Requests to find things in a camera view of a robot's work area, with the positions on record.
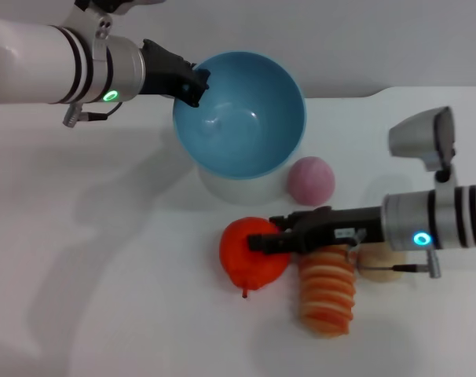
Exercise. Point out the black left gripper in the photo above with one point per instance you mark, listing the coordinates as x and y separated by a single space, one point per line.
163 70

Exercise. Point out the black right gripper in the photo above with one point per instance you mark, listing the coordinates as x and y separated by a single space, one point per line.
332 228

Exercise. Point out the orange toy fruit with stem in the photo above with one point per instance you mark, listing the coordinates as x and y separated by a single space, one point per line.
238 259

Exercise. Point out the blue bowl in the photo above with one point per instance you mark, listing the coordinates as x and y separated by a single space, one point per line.
246 133

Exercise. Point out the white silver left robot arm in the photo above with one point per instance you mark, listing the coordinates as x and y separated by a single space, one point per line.
45 66

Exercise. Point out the pink round bun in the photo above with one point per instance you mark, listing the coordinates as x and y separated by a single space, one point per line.
310 180

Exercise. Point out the orange striped bread roll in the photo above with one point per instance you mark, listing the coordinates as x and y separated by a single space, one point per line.
326 294

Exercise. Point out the beige round bun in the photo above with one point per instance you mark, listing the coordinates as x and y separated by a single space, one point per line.
383 273

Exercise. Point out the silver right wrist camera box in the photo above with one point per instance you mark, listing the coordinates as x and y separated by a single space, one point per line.
418 137

